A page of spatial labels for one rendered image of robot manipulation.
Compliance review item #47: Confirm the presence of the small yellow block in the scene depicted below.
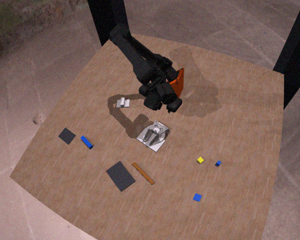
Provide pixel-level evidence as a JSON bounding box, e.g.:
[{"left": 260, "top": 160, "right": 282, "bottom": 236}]
[{"left": 197, "top": 157, "right": 204, "bottom": 164}]

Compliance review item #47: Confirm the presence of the blue rectangular bar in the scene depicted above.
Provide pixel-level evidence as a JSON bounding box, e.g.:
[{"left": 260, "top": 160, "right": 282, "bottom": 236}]
[{"left": 80, "top": 136, "right": 93, "bottom": 149}]

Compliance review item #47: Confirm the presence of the orange-brown flat bar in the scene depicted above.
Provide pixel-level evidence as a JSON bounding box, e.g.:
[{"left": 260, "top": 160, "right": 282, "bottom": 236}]
[{"left": 132, "top": 162, "right": 155, "bottom": 185}]

